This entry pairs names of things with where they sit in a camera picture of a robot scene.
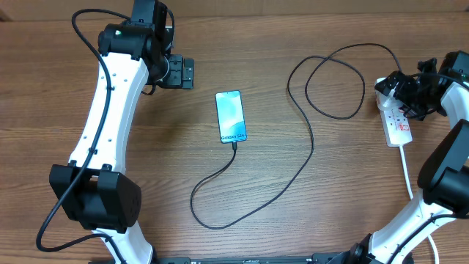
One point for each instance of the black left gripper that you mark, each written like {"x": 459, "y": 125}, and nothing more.
{"x": 181, "y": 77}

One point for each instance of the white power strip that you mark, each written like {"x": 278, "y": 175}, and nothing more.
{"x": 396, "y": 127}

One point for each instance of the Galaxy smartphone blue screen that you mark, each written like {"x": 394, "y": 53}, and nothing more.
{"x": 231, "y": 120}

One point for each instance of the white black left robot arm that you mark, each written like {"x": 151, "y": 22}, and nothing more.
{"x": 92, "y": 188}

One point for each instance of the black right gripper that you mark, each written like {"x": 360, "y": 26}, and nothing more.
{"x": 404, "y": 80}

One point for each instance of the white charger plug adapter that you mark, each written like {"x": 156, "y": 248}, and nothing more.
{"x": 386, "y": 103}

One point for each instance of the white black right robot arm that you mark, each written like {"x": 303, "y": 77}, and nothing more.
{"x": 443, "y": 179}

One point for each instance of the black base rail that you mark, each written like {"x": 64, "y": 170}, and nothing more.
{"x": 316, "y": 258}

